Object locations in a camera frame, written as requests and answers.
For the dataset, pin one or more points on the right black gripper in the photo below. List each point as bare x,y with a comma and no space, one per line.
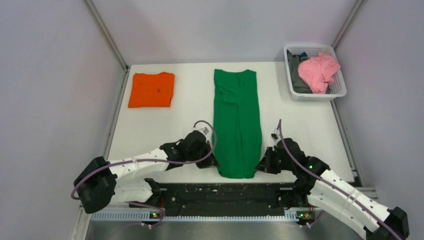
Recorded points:
265,164

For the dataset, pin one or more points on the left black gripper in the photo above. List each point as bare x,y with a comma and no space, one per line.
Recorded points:
211,161

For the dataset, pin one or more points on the green t shirt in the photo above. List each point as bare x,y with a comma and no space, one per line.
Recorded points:
236,121

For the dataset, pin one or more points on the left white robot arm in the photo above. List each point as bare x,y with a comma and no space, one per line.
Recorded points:
129,180

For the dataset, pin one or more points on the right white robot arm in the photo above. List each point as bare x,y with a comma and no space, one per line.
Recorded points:
317,185

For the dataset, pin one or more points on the folded orange t shirt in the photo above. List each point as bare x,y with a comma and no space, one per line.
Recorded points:
152,90

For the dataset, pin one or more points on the grey t shirt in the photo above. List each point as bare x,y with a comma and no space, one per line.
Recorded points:
298,85

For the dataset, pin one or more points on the white plastic basket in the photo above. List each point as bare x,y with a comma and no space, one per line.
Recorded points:
337,90

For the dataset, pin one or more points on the pink t shirt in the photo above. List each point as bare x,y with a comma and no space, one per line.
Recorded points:
317,72

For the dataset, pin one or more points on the blue t shirt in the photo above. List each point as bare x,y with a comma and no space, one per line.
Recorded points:
303,57

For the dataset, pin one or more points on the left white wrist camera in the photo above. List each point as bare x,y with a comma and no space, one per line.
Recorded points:
205,131

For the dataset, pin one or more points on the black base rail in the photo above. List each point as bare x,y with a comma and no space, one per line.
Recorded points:
230,200

